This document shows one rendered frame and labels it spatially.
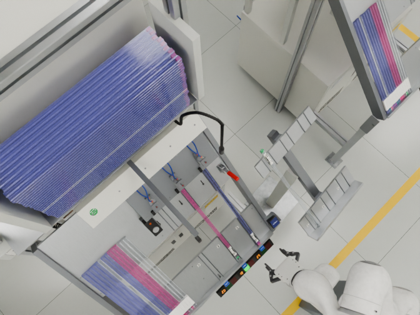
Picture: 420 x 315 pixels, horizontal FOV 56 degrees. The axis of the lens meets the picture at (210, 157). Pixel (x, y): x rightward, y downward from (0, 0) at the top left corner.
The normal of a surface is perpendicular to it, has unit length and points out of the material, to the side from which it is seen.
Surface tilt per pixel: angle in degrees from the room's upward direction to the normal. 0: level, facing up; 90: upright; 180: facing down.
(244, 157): 0
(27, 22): 0
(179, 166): 47
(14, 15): 0
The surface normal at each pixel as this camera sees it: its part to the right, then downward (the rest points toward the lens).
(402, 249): -0.02, -0.29
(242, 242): 0.49, 0.32
